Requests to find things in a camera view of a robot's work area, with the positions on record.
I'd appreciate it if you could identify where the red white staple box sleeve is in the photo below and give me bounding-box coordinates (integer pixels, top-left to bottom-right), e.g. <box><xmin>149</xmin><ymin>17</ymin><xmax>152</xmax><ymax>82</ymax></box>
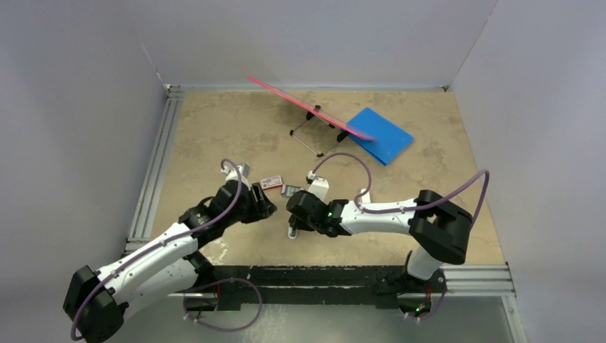
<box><xmin>259</xmin><ymin>175</ymin><xmax>284</xmax><ymax>190</ymax></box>

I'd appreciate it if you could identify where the small white stapler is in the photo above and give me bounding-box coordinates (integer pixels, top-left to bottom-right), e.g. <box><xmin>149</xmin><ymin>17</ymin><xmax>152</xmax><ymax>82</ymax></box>
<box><xmin>287</xmin><ymin>227</ymin><xmax>298</xmax><ymax>239</ymax></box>

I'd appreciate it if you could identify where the staple box tray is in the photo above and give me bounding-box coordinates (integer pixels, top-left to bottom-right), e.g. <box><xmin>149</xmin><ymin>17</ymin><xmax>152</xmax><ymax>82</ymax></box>
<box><xmin>281</xmin><ymin>184</ymin><xmax>303</xmax><ymax>197</ymax></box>

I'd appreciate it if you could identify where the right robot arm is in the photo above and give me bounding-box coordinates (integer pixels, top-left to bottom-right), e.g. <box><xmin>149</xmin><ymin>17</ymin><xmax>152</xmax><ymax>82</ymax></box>
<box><xmin>286</xmin><ymin>189</ymin><xmax>474</xmax><ymax>291</ymax></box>

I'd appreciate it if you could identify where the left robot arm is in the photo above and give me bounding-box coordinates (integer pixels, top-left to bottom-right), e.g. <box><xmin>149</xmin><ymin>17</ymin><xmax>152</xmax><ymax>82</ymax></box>
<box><xmin>63</xmin><ymin>180</ymin><xmax>277</xmax><ymax>342</ymax></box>

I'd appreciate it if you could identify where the long white stapler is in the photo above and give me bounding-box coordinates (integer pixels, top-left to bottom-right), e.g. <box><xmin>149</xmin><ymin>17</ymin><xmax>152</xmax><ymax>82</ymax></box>
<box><xmin>359</xmin><ymin>189</ymin><xmax>372</xmax><ymax>204</ymax></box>

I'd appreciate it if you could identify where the black base bar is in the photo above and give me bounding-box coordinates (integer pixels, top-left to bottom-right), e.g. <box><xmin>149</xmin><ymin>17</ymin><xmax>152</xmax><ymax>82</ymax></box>
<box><xmin>185</xmin><ymin>265</ymin><xmax>447</xmax><ymax>312</ymax></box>

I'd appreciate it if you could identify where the pink board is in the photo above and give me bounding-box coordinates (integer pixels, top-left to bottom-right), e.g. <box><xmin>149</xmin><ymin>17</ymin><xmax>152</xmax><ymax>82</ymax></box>
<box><xmin>247</xmin><ymin>76</ymin><xmax>376</xmax><ymax>141</ymax></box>

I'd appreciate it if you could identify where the blue folder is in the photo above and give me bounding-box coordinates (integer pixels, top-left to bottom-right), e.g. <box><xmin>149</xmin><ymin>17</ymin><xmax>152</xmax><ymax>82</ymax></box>
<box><xmin>346</xmin><ymin>107</ymin><xmax>414</xmax><ymax>166</ymax></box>

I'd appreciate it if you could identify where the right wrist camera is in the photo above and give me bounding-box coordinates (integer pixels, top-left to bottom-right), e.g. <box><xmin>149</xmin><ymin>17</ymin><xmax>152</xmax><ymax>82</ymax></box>
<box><xmin>306</xmin><ymin>171</ymin><xmax>329</xmax><ymax>202</ymax></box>

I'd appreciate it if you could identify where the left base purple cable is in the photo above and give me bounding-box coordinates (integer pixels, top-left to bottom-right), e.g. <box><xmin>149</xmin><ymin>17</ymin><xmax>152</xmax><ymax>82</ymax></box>
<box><xmin>182</xmin><ymin>274</ymin><xmax>265</xmax><ymax>332</ymax></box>

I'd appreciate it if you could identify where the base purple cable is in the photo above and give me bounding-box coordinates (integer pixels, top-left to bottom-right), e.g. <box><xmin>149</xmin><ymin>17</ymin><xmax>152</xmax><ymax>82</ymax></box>
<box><xmin>182</xmin><ymin>274</ymin><xmax>265</xmax><ymax>332</ymax></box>
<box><xmin>404</xmin><ymin>274</ymin><xmax>449</xmax><ymax>323</ymax></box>

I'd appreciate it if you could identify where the black wire stand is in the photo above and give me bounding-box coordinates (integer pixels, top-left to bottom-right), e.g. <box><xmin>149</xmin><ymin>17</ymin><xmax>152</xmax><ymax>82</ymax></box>
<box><xmin>289</xmin><ymin>104</ymin><xmax>349</xmax><ymax>158</ymax></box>

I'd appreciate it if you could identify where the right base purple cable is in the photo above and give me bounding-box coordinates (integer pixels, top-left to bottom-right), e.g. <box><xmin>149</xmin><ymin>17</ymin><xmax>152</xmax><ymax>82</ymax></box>
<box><xmin>404</xmin><ymin>274</ymin><xmax>449</xmax><ymax>323</ymax></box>

